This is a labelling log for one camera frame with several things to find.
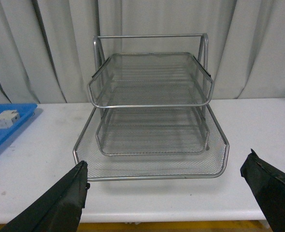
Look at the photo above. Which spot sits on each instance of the white curtain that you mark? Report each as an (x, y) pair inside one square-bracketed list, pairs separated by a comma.
[(46, 46)]

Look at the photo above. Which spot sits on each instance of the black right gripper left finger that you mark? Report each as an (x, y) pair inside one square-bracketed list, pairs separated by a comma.
[(57, 210)]

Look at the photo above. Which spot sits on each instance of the blue plastic tray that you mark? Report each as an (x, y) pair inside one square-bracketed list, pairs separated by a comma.
[(28, 112)]

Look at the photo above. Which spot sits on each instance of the white circuit breaker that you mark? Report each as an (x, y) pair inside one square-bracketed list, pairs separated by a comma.
[(8, 118)]

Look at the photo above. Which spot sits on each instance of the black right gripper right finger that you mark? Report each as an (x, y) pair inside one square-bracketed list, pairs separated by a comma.
[(267, 184)]

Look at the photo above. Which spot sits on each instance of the silver mesh tray rack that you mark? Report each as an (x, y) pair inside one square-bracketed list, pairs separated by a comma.
[(151, 117)]

